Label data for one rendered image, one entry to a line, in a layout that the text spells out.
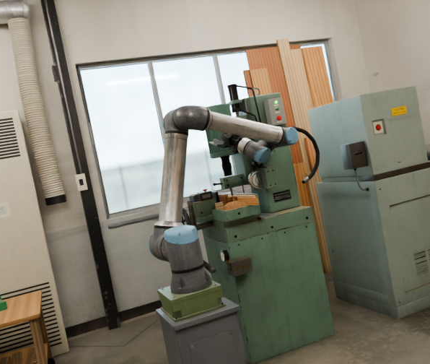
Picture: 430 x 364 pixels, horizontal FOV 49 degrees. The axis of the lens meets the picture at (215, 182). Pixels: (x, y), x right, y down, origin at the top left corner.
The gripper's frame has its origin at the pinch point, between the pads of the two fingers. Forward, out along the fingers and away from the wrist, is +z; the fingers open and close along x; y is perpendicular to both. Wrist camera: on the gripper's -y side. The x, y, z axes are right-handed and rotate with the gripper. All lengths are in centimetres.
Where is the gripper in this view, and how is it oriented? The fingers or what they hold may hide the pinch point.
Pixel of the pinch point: (217, 133)
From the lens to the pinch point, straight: 277.1
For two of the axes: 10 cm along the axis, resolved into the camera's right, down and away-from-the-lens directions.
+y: -3.0, -5.4, -7.9
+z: -7.1, -4.3, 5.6
